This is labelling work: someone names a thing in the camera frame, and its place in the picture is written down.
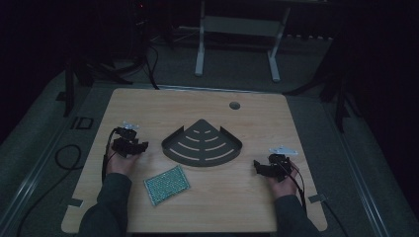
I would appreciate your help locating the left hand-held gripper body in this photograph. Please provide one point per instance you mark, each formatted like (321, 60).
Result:
(124, 133)

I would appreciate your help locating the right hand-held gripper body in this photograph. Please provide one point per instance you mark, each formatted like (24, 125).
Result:
(280, 162)

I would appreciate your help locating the person's left hand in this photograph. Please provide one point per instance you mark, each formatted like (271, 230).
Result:
(122, 163)

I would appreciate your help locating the person's right hand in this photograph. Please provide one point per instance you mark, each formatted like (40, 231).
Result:
(284, 187)

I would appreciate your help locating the green studded rectangular pad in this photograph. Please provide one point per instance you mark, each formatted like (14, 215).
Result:
(166, 185)

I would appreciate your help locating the grey tape strip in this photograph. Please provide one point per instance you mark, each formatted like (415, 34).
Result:
(75, 202)
(318, 198)

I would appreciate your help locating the dark metal corner shelf tray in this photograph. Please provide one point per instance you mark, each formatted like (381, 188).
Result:
(201, 148)

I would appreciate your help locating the black tripod stand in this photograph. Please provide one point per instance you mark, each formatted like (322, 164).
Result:
(86, 77)
(332, 89)

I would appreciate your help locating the white metal stand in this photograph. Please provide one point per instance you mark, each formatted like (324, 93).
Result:
(239, 28)

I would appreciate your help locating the aluminium floor rail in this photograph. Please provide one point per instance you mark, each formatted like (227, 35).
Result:
(364, 184)
(31, 184)

